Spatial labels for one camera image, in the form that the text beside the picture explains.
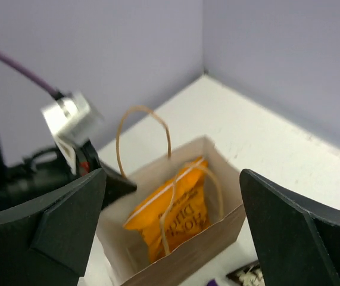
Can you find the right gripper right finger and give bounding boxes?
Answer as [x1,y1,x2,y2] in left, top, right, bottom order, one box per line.
[239,169,340,285]

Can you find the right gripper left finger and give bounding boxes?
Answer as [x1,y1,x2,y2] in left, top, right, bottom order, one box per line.
[0,169,106,285]

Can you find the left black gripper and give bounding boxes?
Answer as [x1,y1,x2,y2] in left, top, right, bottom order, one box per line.
[0,142,101,210]

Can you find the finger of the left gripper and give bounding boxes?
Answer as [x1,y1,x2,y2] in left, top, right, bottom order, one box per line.
[101,162,137,206]

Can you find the brown Kettle sea salt chips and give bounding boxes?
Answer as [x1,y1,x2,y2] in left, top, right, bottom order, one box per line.
[226,260,265,286]

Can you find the orange Kettle chips bag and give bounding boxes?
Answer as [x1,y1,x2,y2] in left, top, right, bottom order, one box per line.
[124,168,211,263]

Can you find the brown paper bag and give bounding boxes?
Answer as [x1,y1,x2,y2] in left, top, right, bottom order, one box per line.
[96,104,247,286]

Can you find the purple Fox's candy bag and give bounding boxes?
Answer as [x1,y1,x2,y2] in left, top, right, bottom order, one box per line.
[206,279,219,286]

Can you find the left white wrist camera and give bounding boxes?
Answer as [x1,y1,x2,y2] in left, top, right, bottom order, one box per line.
[41,92,104,175]

